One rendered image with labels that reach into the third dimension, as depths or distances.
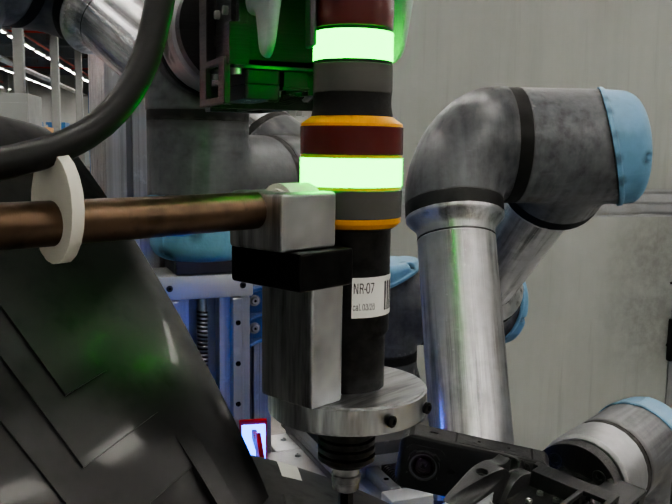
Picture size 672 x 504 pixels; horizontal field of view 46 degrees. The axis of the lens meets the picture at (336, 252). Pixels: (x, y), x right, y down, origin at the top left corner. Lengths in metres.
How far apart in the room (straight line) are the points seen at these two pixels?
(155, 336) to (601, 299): 2.23
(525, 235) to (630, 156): 0.17
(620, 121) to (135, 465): 0.62
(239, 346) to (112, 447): 0.86
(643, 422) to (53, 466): 0.53
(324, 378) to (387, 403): 0.03
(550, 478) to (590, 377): 1.98
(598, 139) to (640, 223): 1.76
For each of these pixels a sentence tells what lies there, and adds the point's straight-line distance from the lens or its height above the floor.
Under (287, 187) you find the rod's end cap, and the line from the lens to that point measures 0.31.
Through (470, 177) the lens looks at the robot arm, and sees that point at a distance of 0.75.
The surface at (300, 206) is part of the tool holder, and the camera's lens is 0.30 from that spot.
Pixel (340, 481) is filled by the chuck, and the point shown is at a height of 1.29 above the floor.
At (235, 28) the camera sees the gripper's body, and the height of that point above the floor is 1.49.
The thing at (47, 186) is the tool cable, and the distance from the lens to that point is 0.26.
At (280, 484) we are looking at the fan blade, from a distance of 0.60.
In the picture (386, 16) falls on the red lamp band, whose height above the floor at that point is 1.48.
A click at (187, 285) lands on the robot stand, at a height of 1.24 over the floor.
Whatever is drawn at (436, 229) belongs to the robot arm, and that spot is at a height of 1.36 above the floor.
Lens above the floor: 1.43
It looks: 7 degrees down
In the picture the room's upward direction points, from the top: 1 degrees clockwise
